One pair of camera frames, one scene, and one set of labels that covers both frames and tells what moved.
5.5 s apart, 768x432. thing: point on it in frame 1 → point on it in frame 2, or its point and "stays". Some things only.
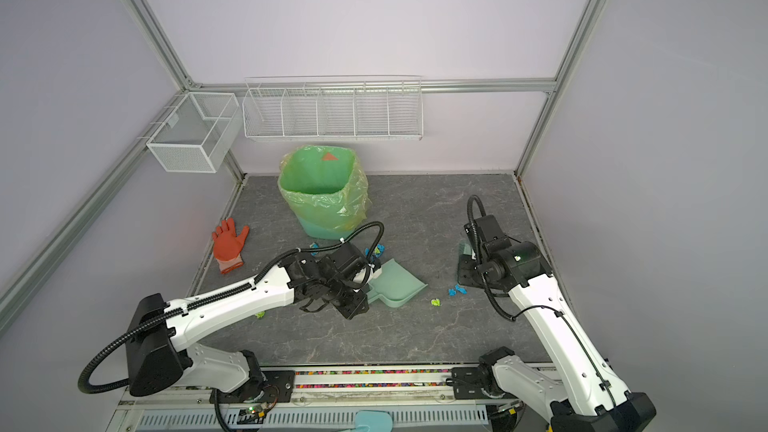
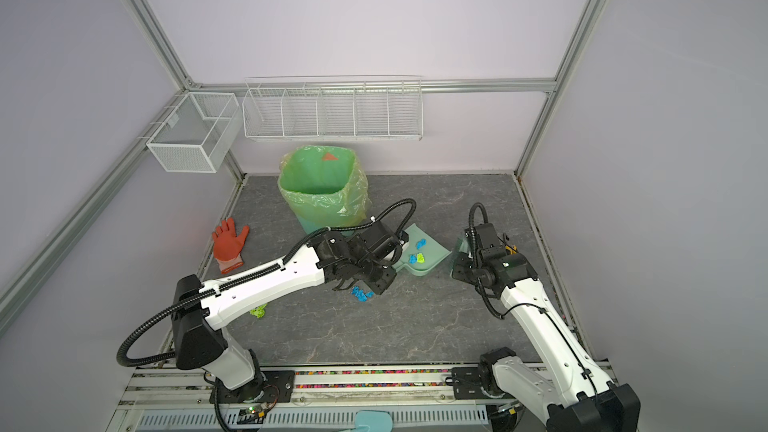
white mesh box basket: x=196 y=132 stays
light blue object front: x=373 y=421 stays
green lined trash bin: x=326 y=185 stays
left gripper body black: x=345 y=297 → x=376 y=275
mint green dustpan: x=394 y=285 → x=421 y=253
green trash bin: x=320 y=183 stays
